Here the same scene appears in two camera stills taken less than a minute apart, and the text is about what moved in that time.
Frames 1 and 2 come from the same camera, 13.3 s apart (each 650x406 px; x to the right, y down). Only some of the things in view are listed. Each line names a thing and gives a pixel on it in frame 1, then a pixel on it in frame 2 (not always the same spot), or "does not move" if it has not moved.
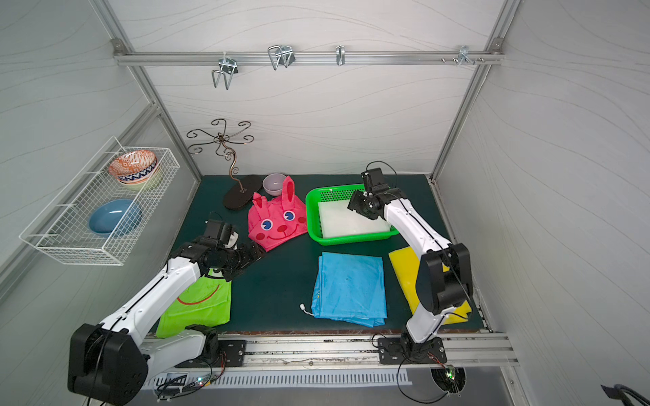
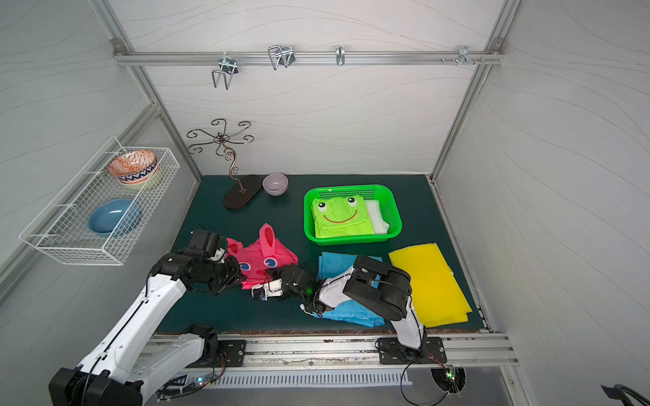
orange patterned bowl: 134,167 does not move
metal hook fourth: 463,55 does not move
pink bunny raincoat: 277,219 to 268,253
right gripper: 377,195 to 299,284
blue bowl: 115,218 does not move
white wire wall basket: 101,213 does not move
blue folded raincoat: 350,288 does not move
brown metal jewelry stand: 239,198 does not move
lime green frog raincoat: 206,302 to 340,216
